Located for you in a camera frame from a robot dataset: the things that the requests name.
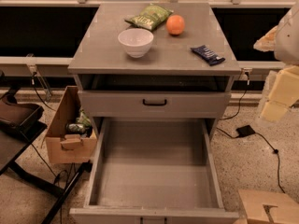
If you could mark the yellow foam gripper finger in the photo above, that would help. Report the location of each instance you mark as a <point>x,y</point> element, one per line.
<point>283,94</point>

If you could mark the dark blue snack bar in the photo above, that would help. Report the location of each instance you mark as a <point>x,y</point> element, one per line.
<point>208,55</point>

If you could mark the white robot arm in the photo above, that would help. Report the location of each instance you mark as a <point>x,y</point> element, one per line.
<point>283,40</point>

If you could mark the grey drawer cabinet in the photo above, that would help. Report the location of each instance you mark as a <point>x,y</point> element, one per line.
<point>101,64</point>

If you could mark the open grey drawer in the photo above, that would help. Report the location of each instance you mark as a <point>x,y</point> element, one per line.
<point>153,172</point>

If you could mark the closed grey drawer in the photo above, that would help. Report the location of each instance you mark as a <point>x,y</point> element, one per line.
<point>128,104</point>

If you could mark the black power adapter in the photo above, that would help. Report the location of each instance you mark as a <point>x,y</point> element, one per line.
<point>245,131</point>

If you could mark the cardboard box bottom right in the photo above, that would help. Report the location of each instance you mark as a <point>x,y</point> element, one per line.
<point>265,207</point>

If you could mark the orange fruit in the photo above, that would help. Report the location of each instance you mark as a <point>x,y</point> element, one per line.
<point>175,25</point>

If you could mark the green chip bag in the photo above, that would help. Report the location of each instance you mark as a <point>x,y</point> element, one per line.
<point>150,17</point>

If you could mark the white ceramic bowl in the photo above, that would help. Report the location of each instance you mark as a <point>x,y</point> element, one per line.
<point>136,42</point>

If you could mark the green packet in box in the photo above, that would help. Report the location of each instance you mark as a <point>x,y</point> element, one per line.
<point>83,119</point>

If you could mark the green can in box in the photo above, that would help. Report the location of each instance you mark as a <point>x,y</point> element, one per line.
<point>75,128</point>

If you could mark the open cardboard box left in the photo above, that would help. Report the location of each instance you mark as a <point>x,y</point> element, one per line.
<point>64,144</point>

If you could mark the dark brown tray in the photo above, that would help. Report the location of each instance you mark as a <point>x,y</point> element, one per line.
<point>18,118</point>

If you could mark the black table left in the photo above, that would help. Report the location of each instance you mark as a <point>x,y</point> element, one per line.
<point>21,202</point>

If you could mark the black drawer handle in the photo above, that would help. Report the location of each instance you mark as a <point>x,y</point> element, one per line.
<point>154,103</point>

